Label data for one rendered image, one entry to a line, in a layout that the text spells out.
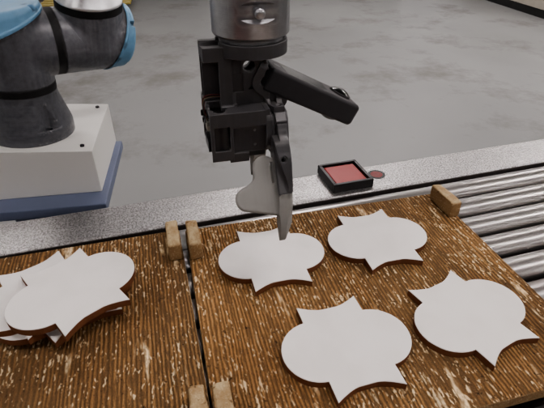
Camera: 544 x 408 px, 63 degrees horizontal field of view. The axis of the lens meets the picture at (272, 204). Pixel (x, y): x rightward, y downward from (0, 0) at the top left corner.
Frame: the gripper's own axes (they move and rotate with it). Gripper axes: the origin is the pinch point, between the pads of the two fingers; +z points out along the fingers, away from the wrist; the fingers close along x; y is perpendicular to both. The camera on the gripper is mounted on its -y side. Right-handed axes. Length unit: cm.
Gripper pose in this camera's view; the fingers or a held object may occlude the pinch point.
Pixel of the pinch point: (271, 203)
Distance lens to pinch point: 55.2
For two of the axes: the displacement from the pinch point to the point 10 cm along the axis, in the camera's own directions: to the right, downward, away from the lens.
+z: 0.0, 8.3, 5.6
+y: -9.7, 1.4, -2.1
